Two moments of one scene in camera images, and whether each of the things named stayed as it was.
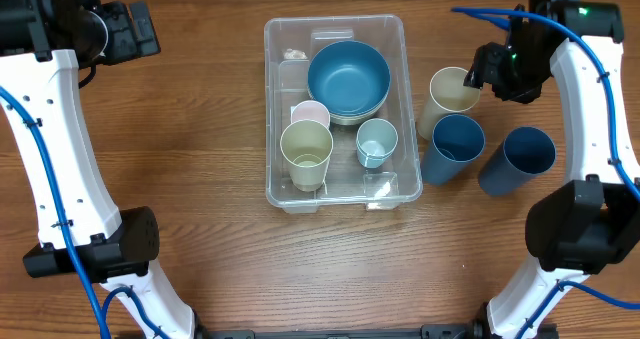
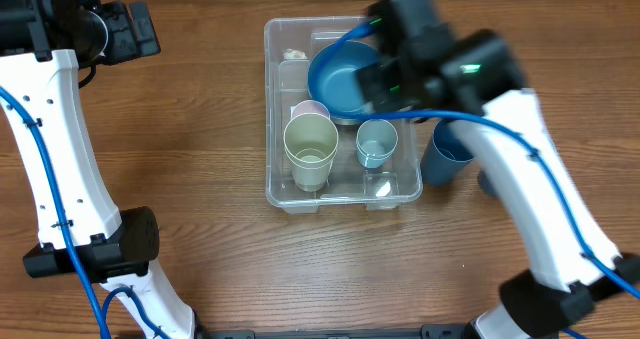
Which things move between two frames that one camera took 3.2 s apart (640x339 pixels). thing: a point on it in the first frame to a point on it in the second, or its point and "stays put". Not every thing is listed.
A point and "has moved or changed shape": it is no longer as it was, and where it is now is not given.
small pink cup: [309, 110] stays put
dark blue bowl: [349, 77] stays put
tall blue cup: [457, 141] stays put
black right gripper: [483, 69] to [387, 77]
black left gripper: [124, 44] stays put
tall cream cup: [448, 95] has moved or changed shape
